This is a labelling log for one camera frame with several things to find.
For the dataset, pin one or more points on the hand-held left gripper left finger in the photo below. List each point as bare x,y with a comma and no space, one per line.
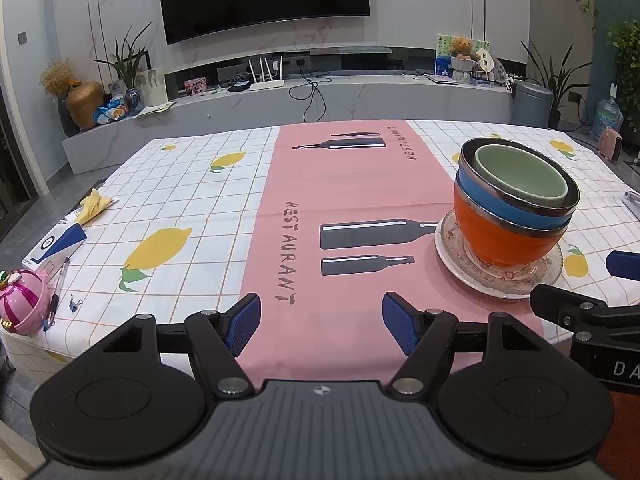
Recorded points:
244,322

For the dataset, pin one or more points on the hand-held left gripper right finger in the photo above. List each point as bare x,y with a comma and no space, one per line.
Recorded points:
398,322

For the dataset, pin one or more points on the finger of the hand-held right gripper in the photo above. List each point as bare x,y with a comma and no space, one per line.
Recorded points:
552,302
625,265

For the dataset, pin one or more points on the white painted plate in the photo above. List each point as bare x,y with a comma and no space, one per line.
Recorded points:
442,252

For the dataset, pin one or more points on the orange steel bowl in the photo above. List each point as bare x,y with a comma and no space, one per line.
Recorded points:
495,242

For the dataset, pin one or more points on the blue steel bowl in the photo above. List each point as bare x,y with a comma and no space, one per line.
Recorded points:
500,210

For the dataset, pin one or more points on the green bowl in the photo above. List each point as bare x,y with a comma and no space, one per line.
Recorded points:
520,180

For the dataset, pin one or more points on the pink small heater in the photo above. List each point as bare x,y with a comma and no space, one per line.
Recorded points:
611,145

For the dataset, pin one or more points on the blue water bottle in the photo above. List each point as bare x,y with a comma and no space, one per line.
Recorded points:
606,117

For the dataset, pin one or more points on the lemon print checked tablecloth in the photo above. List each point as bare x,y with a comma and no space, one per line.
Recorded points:
310,185

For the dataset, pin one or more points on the black binder clip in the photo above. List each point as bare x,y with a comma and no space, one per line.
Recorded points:
76,304

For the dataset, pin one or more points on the grey trash bin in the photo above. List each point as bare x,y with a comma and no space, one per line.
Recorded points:
531,105

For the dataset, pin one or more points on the pen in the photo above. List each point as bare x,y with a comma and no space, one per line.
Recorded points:
55,300

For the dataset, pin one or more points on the yellow cloth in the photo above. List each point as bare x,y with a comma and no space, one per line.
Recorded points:
92,206

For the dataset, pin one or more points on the large bushy plant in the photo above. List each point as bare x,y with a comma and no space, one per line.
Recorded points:
627,70

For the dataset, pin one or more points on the tall potted plant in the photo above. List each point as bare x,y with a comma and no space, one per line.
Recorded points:
557,80

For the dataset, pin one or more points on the white and blue box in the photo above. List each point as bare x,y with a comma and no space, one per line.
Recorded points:
57,245

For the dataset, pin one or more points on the grey marble television cabinet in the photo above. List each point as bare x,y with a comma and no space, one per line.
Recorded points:
250,110

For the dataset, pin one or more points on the pink round toy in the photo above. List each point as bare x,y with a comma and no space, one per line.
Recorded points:
22,305

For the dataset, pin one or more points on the pale green paper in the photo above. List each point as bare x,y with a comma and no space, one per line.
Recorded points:
155,108

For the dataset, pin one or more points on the small black box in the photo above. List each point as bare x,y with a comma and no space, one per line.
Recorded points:
238,87

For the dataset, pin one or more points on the white router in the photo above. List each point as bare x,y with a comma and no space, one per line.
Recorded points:
266,85

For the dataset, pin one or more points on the small photo card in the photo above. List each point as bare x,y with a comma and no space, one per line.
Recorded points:
195,86

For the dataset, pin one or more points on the white round fan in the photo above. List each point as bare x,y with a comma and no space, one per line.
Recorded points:
483,62

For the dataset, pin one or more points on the purple glass vase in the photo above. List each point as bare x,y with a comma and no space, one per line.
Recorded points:
134,101

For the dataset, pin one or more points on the purple notebook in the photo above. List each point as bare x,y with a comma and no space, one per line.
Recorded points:
440,78

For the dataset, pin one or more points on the white wrapped pot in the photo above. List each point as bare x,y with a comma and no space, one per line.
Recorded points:
462,69

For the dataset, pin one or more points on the blue snack packets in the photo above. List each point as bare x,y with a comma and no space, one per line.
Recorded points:
111,110

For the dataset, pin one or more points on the white drawing card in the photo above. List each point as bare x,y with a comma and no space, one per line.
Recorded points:
152,85

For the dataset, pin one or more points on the gold vase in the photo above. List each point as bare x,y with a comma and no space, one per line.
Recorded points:
85,107

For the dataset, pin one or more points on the dark vase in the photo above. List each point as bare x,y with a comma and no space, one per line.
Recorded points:
67,120

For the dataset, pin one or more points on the green picture card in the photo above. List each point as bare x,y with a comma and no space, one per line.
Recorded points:
442,55

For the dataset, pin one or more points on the brown teddy bear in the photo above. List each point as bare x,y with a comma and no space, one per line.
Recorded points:
461,46

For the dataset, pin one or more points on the green leafy plant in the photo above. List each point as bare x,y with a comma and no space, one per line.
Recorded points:
125,60

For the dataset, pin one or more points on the dried yellow flowers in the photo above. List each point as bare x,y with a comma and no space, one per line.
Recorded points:
59,77

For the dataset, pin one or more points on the small photo frame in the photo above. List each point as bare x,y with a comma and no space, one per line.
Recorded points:
116,87

